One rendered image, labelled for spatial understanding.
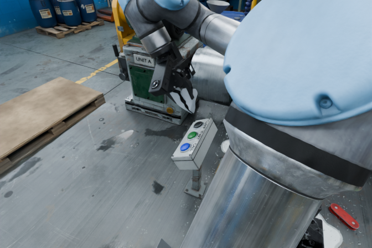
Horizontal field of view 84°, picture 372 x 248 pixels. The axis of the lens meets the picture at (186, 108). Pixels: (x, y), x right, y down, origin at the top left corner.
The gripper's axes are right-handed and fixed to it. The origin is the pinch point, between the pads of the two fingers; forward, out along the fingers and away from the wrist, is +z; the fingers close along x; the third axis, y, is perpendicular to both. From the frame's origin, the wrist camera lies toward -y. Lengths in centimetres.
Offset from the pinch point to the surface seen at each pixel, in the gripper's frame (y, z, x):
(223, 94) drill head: 25.1, 9.6, 0.5
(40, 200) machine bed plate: -32, 5, 54
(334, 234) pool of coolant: -2, 52, -27
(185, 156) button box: -13.4, 6.0, -1.5
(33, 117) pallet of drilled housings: 37, -10, 210
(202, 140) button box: -5.9, 7.0, -3.5
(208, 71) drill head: 27.2, -1.2, 3.4
